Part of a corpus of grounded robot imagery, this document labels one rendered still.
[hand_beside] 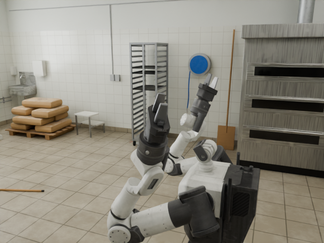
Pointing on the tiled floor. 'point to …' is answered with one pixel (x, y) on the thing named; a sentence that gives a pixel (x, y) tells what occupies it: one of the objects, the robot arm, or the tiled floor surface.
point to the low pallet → (42, 132)
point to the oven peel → (222, 132)
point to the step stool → (88, 121)
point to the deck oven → (283, 99)
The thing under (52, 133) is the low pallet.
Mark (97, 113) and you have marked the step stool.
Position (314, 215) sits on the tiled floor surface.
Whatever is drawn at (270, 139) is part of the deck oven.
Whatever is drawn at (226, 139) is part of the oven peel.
